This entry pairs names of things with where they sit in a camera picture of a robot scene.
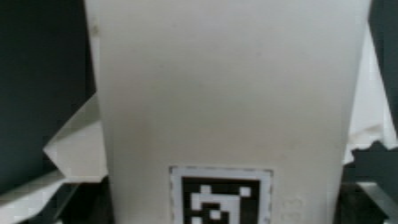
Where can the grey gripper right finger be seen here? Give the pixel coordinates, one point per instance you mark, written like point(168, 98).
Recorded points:
point(367, 206)

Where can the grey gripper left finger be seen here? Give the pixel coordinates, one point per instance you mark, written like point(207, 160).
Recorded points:
point(79, 205)

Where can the white cabinet body box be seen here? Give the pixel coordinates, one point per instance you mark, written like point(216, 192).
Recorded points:
point(77, 149)

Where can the white cabinet block with tags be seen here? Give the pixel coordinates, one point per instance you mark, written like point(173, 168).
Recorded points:
point(226, 77)

